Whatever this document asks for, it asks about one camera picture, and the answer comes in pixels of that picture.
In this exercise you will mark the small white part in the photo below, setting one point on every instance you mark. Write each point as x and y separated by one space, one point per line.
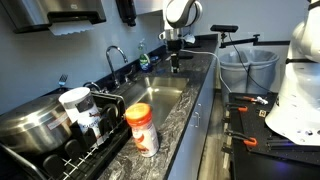
262 100

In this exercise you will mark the white base cabinet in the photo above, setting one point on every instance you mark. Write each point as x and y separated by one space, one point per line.
196 140

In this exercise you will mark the small chrome faucet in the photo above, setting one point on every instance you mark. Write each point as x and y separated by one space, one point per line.
91 84

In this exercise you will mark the black stereo camera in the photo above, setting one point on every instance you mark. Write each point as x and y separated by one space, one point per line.
224 28

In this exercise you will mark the white paper towel sheet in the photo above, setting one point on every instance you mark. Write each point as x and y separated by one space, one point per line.
70 28

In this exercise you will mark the orange-lid plastic container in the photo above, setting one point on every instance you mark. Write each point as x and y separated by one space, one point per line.
142 130

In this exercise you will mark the stainless steel sink basin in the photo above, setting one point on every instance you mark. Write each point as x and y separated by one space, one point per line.
146 106

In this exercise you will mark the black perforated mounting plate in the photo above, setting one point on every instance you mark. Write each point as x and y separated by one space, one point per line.
253 126

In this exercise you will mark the green dish soap bottle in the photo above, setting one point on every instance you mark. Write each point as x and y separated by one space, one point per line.
144 61

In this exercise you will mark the black dish rack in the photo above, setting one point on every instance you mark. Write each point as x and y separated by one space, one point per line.
83 161

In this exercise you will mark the black wall soap dispenser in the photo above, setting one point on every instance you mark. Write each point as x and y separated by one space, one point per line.
126 11

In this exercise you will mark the grey plastic trash bin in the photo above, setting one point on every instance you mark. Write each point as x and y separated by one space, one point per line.
233 75
263 71

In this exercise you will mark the small square marker tag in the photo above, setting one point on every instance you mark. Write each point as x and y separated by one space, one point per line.
262 113

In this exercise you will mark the white wall cabinet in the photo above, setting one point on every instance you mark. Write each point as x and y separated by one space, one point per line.
150 6

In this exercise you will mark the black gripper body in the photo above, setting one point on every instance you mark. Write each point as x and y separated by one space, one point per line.
175 46

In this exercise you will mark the tall chrome gooseneck faucet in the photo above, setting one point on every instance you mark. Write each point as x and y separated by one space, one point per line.
111 66

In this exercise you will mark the black flat block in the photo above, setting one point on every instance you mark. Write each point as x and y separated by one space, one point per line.
186 56

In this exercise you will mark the steel paper towel dispenser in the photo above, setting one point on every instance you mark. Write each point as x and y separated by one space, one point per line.
33 13

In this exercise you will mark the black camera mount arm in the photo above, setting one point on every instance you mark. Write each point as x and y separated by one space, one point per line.
246 41

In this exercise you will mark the stainless steel pot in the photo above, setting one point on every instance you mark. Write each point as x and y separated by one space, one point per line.
30 126

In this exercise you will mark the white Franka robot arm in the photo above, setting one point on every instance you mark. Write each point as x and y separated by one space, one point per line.
296 100

